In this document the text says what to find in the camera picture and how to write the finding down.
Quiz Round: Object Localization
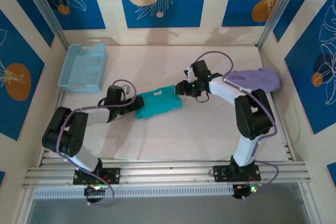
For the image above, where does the black controller board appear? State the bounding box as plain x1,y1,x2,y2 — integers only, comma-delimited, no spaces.
83,184,109,204
232,183,260,200

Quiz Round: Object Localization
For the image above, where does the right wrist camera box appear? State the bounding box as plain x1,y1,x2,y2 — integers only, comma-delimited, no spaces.
183,66,195,79

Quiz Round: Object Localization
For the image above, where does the aluminium rail frame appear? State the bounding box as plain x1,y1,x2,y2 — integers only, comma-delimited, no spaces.
22,87,313,189

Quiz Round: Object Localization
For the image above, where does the white slotted cable duct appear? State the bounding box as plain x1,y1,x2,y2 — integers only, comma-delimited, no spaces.
34,184,235,200

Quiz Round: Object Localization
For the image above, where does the perforated metal bracket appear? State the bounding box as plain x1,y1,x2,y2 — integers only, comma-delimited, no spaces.
89,36,119,47

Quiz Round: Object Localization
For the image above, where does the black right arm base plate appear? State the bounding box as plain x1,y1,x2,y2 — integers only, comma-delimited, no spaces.
213,165,262,183

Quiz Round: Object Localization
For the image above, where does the light blue perforated basket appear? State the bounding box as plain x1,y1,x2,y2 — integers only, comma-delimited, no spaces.
57,42,108,93

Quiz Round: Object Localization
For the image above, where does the aluminium corner post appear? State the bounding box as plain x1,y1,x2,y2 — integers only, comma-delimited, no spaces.
19,0,71,49
256,0,302,49

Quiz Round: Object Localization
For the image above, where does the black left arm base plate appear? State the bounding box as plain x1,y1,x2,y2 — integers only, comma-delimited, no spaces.
72,167,121,185

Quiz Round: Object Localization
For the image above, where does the folded purple cloth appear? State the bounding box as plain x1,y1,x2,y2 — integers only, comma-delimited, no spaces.
225,67,282,96

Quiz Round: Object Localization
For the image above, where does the teal t-shirt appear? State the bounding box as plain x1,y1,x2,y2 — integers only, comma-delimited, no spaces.
134,84,183,120

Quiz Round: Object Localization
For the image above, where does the grey metal panel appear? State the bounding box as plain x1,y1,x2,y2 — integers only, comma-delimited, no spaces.
26,198,312,224

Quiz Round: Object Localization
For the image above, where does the thin black right gripper wire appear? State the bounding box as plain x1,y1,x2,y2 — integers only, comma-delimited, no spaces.
195,91,210,104

